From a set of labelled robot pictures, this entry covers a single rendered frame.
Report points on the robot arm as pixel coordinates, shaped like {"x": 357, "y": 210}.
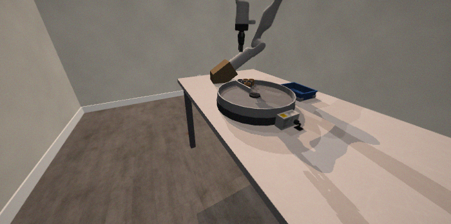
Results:
{"x": 242, "y": 17}

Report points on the grey round turning table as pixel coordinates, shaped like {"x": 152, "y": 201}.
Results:
{"x": 264, "y": 104}

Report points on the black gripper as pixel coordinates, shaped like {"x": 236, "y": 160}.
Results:
{"x": 241, "y": 35}

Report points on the blue square tray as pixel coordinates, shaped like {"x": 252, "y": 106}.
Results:
{"x": 301, "y": 92}

